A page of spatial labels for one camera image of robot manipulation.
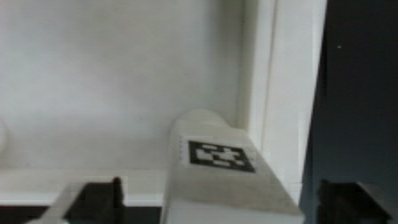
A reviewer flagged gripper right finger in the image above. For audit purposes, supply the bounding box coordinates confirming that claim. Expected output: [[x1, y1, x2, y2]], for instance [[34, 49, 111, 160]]
[[317, 180, 395, 224]]

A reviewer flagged white table leg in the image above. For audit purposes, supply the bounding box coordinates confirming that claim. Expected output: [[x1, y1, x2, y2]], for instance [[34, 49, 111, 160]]
[[160, 109, 304, 224]]

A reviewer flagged white U-shaped fence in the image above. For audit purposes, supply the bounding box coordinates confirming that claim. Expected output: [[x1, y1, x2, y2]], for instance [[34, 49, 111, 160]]
[[0, 0, 327, 206]]

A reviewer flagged white square table top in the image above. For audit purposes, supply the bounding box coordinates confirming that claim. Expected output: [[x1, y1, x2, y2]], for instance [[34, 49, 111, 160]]
[[0, 0, 281, 191]]

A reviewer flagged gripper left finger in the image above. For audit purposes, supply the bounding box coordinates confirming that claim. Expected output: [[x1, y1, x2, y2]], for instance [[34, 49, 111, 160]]
[[25, 175, 128, 224]]

